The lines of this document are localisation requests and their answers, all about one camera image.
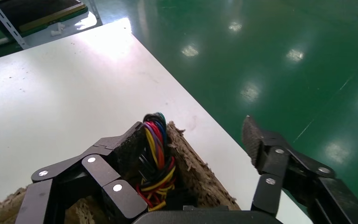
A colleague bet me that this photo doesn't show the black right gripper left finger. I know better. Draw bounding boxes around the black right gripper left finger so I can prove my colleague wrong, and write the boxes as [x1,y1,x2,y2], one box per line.
[15,121,150,224]

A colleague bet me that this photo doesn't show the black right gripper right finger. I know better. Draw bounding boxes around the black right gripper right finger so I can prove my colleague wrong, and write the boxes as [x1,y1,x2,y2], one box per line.
[242,115,358,224]

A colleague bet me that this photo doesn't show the grey power supply with wires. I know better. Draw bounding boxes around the grey power supply with wires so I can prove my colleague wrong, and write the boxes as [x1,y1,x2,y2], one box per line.
[135,112,177,213]

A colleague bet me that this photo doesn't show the brown cardboard box with dividers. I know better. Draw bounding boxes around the brown cardboard box with dividers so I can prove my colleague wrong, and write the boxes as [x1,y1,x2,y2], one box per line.
[0,120,241,224]

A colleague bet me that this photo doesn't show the small white plastic part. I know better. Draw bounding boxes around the small white plastic part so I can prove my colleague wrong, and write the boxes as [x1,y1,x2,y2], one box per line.
[50,23,66,37]

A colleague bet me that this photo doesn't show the grey slotted metal rack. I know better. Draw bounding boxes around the grey slotted metal rack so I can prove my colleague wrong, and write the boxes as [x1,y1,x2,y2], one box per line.
[0,0,103,52]

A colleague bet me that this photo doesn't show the dark panel with green edge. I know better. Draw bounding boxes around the dark panel with green edge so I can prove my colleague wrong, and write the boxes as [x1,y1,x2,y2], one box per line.
[0,0,89,33]

